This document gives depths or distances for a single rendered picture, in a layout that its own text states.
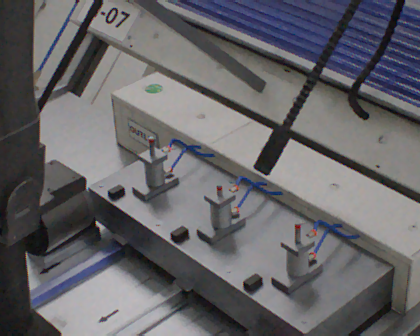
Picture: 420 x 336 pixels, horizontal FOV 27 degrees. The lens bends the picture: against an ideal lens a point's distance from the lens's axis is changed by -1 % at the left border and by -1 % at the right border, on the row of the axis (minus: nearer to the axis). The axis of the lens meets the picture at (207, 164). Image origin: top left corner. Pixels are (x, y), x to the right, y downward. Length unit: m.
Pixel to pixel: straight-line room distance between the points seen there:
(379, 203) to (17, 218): 0.42
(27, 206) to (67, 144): 0.53
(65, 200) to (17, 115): 0.14
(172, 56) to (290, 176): 0.31
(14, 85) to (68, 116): 0.65
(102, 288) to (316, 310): 0.25
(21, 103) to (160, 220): 0.35
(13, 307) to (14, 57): 0.23
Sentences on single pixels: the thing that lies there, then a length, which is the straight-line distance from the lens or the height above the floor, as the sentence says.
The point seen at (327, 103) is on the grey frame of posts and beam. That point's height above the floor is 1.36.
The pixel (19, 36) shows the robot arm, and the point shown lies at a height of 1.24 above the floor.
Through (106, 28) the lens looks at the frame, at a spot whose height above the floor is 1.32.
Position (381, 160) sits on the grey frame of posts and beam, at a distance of 1.00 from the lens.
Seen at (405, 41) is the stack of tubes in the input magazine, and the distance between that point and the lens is 1.01.
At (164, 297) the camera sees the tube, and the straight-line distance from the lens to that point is 0.94.
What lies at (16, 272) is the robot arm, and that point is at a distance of 0.76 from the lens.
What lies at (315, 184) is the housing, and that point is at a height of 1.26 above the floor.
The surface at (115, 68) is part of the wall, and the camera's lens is 3.46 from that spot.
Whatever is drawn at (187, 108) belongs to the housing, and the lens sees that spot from 1.13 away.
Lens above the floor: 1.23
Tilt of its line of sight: 1 degrees down
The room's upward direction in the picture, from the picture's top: 29 degrees clockwise
